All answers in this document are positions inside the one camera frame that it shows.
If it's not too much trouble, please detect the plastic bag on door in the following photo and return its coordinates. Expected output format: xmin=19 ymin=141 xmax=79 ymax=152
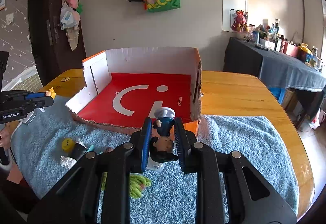
xmin=60 ymin=3 xmax=80 ymax=30

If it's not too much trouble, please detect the yellow bottle cap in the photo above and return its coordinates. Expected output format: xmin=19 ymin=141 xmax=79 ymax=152
xmin=61 ymin=137 xmax=76 ymax=153

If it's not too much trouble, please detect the teal clothespin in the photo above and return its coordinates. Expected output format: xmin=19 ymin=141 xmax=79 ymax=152
xmin=86 ymin=145 xmax=102 ymax=155

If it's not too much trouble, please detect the orange cardboard box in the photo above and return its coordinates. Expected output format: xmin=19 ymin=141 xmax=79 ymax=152
xmin=66 ymin=47 xmax=202 ymax=134

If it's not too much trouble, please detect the blue covered side table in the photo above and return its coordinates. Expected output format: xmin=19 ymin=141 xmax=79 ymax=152
xmin=222 ymin=36 xmax=326 ymax=128

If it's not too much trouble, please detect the pink yellow small figurine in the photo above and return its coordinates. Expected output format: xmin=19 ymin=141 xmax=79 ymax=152
xmin=45 ymin=87 xmax=56 ymax=99

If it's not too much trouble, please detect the light blue towel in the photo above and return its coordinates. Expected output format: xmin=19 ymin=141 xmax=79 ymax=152
xmin=10 ymin=95 xmax=300 ymax=224

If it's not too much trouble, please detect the black white cloth roll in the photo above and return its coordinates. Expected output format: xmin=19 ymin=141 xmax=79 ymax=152
xmin=60 ymin=143 xmax=87 ymax=170

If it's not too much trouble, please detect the person left hand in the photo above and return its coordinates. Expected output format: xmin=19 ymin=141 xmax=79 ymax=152
xmin=0 ymin=123 xmax=12 ymax=149

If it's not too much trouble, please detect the light green yarn ball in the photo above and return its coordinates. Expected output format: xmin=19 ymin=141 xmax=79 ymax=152
xmin=101 ymin=172 xmax=153 ymax=199

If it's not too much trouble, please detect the dark wooden door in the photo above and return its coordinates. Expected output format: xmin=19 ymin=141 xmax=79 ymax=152
xmin=28 ymin=0 xmax=86 ymax=85

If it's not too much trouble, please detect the boy figurine blue outfit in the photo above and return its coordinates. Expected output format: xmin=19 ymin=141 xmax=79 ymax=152
xmin=149 ymin=107 xmax=178 ymax=163

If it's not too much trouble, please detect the red plush doll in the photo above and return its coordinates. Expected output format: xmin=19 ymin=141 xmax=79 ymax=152
xmin=230 ymin=9 xmax=248 ymax=32

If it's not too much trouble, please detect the white cabinet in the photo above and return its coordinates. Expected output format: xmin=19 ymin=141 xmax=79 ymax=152
xmin=303 ymin=0 xmax=325 ymax=61

